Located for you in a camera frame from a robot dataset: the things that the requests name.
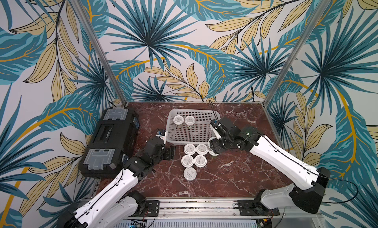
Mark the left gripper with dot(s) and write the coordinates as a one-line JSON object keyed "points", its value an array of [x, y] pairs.
{"points": [[170, 152]]}

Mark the white yogurt cup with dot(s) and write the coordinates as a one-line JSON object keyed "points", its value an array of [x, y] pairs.
{"points": [[178, 120], [190, 174], [189, 149], [189, 121], [200, 161], [210, 151], [202, 149], [187, 161]]}

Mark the aluminium corner post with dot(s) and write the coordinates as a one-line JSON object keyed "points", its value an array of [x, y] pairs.
{"points": [[87, 26], [314, 19]]}

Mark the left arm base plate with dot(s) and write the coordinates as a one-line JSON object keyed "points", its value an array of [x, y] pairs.
{"points": [[148, 209]]}

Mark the black toolbox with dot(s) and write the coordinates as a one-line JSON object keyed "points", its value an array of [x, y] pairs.
{"points": [[111, 144]]}

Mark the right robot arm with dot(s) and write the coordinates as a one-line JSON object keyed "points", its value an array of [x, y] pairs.
{"points": [[308, 183]]}

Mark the right aluminium corner post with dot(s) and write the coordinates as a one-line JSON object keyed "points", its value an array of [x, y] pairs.
{"points": [[314, 19]]}

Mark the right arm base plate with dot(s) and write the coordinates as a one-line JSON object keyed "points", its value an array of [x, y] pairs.
{"points": [[255, 208]]}

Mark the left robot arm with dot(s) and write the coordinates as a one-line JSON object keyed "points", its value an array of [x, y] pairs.
{"points": [[118, 200]]}

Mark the left aluminium corner post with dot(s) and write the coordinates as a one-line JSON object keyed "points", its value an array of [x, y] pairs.
{"points": [[87, 26]]}

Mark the white plastic basket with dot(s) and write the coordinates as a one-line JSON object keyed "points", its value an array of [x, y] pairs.
{"points": [[199, 133]]}

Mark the aluminium rail frame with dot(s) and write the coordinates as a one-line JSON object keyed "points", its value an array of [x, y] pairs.
{"points": [[217, 213]]}

